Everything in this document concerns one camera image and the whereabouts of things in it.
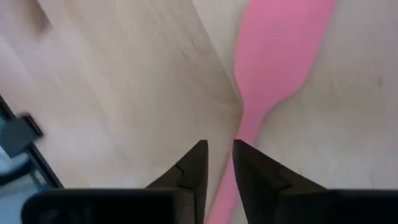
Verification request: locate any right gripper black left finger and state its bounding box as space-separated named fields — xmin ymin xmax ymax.
xmin=144 ymin=139 xmax=209 ymax=224

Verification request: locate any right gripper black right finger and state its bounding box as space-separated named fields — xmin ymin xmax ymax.
xmin=232 ymin=139 xmax=328 ymax=224

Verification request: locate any pink silicone spatula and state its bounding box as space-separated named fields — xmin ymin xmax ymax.
xmin=205 ymin=0 xmax=336 ymax=224

